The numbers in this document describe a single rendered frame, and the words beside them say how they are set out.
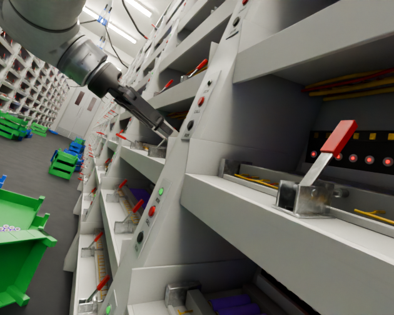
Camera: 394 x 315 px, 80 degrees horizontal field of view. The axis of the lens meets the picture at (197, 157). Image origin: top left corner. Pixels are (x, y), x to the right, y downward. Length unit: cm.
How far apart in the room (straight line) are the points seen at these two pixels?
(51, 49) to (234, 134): 37
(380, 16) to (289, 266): 19
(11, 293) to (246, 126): 83
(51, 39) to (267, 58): 37
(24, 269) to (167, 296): 64
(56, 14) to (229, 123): 31
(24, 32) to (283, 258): 51
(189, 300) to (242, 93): 31
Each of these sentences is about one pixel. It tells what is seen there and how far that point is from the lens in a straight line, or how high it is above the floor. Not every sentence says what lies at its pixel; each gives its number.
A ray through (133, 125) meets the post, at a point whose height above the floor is 63.
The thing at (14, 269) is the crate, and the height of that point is 7.
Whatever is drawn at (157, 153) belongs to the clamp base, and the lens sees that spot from 57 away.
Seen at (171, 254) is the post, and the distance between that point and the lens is 37.
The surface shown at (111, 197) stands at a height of 36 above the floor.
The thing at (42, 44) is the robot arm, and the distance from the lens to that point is 54.
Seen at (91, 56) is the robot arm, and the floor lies 67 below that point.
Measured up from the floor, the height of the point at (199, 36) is 89.
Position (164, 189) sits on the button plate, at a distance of 37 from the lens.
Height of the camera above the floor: 54
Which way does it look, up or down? 5 degrees up
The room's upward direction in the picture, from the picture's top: 24 degrees clockwise
